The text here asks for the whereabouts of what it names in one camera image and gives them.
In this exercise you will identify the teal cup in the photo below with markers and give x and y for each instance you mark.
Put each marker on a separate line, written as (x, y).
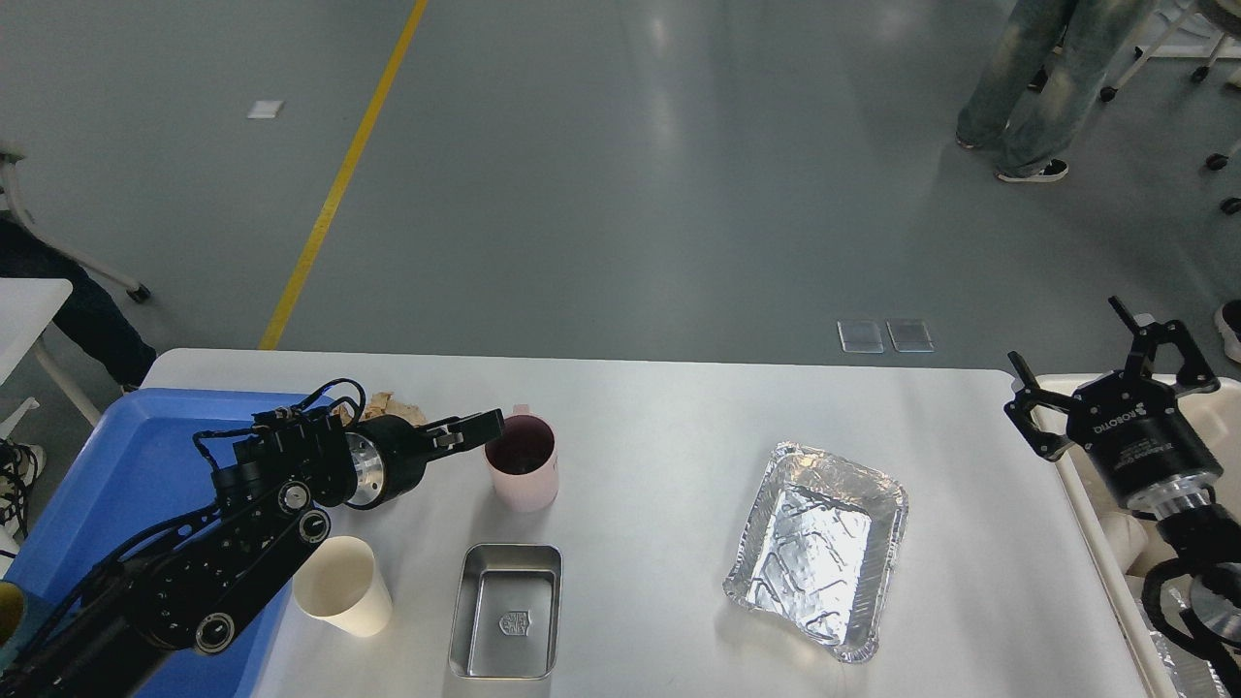
(14, 607)

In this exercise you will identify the white plastic bin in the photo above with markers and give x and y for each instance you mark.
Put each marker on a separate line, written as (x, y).
(1125, 548)

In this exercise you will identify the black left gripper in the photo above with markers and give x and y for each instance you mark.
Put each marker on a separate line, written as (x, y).
(390, 455)

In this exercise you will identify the person in dark jeans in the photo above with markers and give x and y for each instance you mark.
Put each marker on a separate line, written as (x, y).
(1227, 322)

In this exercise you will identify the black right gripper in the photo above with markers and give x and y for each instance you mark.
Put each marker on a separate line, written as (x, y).
(1144, 446)

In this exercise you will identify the person in light jeans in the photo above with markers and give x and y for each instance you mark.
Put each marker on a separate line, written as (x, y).
(1038, 87)

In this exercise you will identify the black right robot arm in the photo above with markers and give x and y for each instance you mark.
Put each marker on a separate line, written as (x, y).
(1191, 598)

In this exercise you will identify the aluminium foil tray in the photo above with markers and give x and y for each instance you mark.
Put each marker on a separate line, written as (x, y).
(820, 548)

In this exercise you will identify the crumpled brown paper ball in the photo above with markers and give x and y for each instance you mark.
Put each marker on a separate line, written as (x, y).
(388, 405)

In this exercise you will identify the blue plastic tray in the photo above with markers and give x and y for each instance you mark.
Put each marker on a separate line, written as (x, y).
(140, 468)

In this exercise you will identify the pink plastic mug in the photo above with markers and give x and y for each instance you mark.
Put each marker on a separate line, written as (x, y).
(524, 461)

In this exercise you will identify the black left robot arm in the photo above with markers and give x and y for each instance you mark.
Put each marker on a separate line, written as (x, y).
(196, 581)

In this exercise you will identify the foil tray in bin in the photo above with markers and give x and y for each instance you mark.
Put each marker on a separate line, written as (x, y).
(1168, 654)

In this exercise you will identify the stainless steel rectangular tray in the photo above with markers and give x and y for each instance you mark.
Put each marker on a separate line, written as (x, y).
(506, 615)

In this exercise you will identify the cream paper cup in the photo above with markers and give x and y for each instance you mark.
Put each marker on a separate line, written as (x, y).
(340, 584)

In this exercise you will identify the seated person leg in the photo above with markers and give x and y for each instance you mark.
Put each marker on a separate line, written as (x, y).
(89, 316)

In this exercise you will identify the white side table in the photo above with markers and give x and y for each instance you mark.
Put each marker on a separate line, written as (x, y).
(28, 306)

